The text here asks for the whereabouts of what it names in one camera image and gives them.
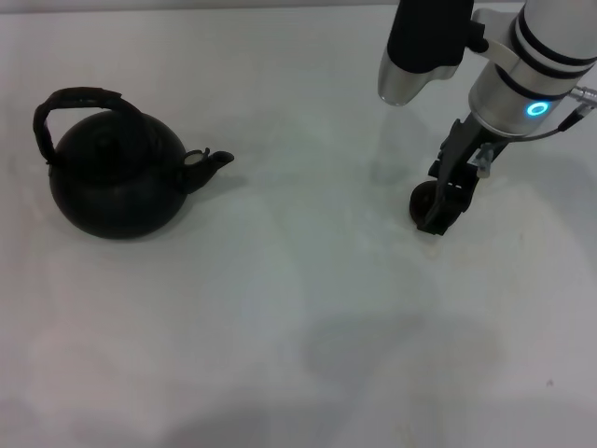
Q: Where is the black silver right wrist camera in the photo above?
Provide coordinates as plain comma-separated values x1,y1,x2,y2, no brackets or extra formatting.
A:
376,0,490,106

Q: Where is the black round teapot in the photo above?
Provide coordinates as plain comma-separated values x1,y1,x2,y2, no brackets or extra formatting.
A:
32,86,236,242

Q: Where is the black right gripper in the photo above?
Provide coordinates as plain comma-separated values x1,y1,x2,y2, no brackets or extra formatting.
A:
417,111,512,237

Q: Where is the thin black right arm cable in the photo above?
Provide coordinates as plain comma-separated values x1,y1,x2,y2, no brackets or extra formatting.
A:
506,84,597,144

